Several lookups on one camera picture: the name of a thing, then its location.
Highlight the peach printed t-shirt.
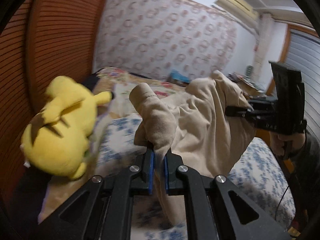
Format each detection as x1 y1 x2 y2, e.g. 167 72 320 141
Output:
129 71 255 225

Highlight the person's right hand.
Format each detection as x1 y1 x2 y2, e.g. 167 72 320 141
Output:
269 131 312 161

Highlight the brown wooden sideboard cabinet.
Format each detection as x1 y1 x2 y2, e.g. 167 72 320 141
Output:
255 129 306 174

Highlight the blue floral white blanket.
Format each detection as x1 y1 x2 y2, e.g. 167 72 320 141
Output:
96 113 297 240

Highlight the small round desk fan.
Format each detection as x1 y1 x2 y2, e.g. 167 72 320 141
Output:
245 65 253 78

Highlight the beige lace side curtain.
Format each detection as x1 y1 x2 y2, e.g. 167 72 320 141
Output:
252 13 274 81

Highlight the grey window roller blind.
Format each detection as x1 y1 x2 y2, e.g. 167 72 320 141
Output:
285 29 320 139

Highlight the yellow Pikachu plush toy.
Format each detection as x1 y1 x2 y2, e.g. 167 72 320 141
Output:
20 76 114 180

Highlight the teal item on box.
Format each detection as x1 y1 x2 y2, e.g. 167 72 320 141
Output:
168 69 190 86

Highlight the pink floral bed quilt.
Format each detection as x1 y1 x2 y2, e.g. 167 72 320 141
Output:
38 67 184 222

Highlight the pink circle patterned curtain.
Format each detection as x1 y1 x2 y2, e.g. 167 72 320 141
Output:
93 0 237 80

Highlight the brown louvered wooden wardrobe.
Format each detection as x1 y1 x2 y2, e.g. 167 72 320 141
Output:
1 0 106 207

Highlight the white wall air conditioner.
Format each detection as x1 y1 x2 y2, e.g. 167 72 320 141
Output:
215 0 259 21

